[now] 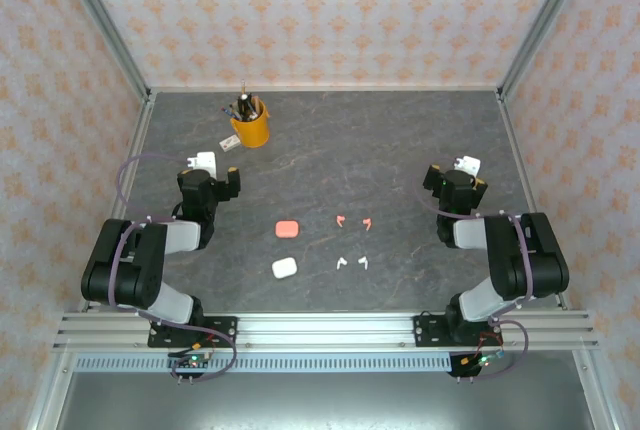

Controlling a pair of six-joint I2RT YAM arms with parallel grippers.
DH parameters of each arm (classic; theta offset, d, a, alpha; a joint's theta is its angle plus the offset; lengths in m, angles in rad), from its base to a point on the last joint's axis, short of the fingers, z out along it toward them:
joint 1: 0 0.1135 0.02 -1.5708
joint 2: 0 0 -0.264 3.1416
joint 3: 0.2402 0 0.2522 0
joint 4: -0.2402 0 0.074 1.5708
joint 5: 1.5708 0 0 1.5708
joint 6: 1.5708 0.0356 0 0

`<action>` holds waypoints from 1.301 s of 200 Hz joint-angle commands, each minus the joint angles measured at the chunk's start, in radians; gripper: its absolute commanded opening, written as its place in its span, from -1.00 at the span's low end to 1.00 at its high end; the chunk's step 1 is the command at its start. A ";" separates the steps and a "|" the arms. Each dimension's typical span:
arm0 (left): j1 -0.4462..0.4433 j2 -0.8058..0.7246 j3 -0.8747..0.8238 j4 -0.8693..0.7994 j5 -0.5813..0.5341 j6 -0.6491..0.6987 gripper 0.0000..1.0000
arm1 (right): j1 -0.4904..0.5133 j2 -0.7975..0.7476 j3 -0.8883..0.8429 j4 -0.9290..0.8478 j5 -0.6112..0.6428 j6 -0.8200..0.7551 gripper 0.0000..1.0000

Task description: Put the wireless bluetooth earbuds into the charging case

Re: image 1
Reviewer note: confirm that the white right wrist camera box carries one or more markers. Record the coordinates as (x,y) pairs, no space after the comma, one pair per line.
(469,164)

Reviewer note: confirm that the black marker pen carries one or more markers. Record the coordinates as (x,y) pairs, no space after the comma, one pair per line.
(245,104)

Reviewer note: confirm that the white earbud charging case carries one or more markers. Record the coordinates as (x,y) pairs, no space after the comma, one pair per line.
(284,268)

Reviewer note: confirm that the aluminium table edge rail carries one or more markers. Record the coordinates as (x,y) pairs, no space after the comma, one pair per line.
(325,88)
(517,140)
(137,140)

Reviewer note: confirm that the pink earbud charging case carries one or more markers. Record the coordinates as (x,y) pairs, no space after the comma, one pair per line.
(287,229)

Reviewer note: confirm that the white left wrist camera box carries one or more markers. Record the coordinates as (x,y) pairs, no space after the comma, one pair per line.
(206,160)

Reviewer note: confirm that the small green-lit circuit board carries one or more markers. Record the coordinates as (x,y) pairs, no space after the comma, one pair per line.
(192,361)
(480,361)

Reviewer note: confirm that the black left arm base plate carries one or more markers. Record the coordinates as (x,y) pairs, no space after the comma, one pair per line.
(225,332)

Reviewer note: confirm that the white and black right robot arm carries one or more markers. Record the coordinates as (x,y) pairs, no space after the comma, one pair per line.
(525,255)

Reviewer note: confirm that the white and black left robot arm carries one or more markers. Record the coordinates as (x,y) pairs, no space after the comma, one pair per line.
(130,270)

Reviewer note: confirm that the aluminium mounting rail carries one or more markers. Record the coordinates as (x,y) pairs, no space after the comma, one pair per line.
(325,332)

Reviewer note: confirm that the blue pen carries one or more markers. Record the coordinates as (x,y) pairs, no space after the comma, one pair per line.
(231,111)

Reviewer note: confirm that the aluminium frame post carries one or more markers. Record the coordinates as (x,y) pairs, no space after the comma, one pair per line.
(597,400)
(47,400)
(546,20)
(104,20)

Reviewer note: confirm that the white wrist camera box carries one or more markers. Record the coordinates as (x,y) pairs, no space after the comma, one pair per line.
(469,164)
(206,160)

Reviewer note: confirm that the orange pen holder cup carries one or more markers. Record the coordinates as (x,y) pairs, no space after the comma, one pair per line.
(250,132)

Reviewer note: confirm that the flat wooden ruler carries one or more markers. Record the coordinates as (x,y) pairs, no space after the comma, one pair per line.
(256,107)

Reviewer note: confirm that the small white printed card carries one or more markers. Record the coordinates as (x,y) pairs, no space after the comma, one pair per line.
(228,143)

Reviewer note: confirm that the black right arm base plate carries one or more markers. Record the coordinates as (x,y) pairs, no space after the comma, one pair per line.
(425,332)

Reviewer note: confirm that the grey metal shelf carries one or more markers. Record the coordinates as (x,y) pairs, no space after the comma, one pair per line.
(320,405)

